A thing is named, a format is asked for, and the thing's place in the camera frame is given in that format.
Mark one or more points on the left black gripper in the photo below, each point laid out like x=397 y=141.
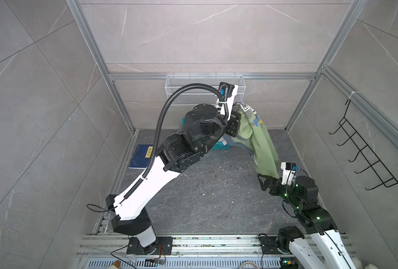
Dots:
x=228 y=126

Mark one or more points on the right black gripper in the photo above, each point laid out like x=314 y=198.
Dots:
x=277 y=182

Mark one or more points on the green tank top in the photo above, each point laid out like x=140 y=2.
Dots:
x=254 y=138

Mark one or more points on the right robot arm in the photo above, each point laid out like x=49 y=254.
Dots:
x=301 y=193

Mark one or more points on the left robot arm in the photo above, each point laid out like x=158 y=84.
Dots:
x=172 y=158

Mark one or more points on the teal plastic basket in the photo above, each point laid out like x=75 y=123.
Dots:
x=219 y=145

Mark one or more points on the blue book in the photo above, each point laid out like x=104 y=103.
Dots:
x=141 y=156

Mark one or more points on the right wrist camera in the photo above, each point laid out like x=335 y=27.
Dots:
x=289 y=171

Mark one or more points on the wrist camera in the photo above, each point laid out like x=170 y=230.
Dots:
x=289 y=171
x=228 y=92

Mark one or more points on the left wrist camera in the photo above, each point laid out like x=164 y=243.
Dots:
x=228 y=92

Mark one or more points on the white wire mesh shelf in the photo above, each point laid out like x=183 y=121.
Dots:
x=199 y=96

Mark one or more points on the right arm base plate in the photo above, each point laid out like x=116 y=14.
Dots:
x=272 y=244

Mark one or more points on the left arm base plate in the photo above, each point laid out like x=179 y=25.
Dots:
x=162 y=245

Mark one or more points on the black wire hook rack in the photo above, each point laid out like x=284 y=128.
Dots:
x=365 y=150

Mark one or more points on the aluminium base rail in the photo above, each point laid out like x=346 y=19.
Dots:
x=234 y=245

